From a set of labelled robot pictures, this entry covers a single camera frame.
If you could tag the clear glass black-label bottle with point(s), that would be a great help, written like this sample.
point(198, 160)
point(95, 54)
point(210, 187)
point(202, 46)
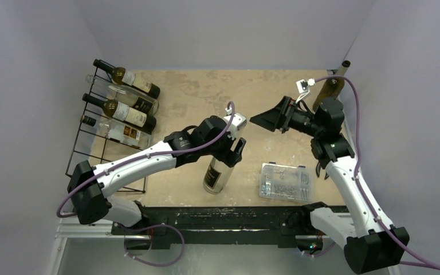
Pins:
point(125, 94)

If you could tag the black wire wine rack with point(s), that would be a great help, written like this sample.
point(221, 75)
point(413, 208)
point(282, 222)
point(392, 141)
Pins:
point(88, 145)

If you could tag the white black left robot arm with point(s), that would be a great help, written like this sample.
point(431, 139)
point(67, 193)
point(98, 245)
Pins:
point(91, 188)

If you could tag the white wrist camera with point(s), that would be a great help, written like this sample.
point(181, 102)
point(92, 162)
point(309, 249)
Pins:
point(303, 87)
point(237, 125)

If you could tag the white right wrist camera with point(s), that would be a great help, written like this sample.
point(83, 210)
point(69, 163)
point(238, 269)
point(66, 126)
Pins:
point(303, 87)

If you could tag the black handled pliers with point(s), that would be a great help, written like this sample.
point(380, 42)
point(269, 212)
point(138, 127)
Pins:
point(318, 171)

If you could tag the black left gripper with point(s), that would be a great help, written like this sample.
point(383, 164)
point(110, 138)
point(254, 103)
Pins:
point(228, 156)

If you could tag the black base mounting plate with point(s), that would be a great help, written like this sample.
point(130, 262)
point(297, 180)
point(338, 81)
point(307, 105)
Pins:
point(282, 226)

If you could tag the dark open-neck wine bottle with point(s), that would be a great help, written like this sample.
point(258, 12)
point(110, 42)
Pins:
point(124, 113)

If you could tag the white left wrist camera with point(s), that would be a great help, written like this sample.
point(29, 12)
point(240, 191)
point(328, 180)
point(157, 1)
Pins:
point(237, 125)

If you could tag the clear square bottle gold cap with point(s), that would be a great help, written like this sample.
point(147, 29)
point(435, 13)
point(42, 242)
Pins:
point(119, 132)

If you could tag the dark green labelled wine bottle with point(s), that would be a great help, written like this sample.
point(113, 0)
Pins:
point(123, 76)

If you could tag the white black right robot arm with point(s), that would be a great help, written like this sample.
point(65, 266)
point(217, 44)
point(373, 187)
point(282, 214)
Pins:
point(370, 241)

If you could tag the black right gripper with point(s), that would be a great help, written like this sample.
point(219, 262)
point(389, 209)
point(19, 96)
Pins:
point(287, 115)

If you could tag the clear plastic screw box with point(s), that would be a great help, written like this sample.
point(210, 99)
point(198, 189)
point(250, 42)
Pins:
point(288, 183)

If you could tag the tall clear glass bottle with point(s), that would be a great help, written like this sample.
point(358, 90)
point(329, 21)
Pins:
point(216, 177)

